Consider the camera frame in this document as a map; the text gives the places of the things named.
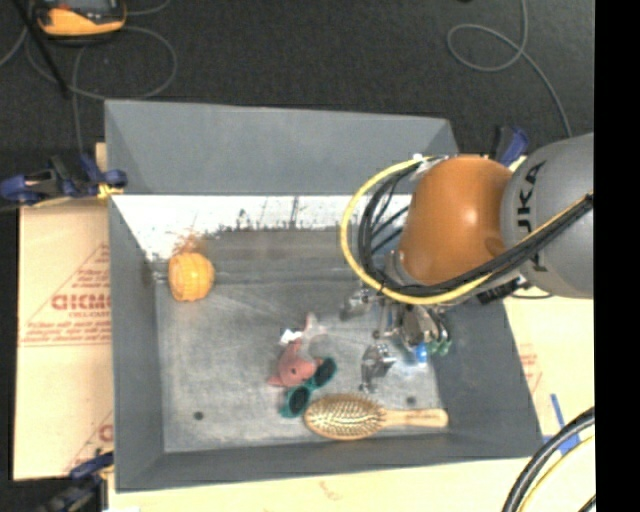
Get wooden hairbrush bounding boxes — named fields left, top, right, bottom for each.
left=302, top=392, right=450, bottom=442

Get black cylinder on white bracket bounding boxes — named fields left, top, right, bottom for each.
left=474, top=276, right=532, bottom=307

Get grey metal bin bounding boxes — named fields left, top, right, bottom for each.
left=103, top=99, right=545, bottom=492

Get cardboard board with red print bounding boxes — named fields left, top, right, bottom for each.
left=12, top=194, right=595, bottom=482

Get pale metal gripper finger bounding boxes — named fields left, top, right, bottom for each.
left=339, top=288, right=374, bottom=322
left=358, top=343, right=398, bottom=394

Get green sunglasses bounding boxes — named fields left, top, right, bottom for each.
left=277, top=355, right=339, bottom=419

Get yellow toy corn cob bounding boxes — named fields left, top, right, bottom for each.
left=167, top=251, right=217, bottom=303

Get pink toy pig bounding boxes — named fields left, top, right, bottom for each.
left=266, top=312, right=331, bottom=389

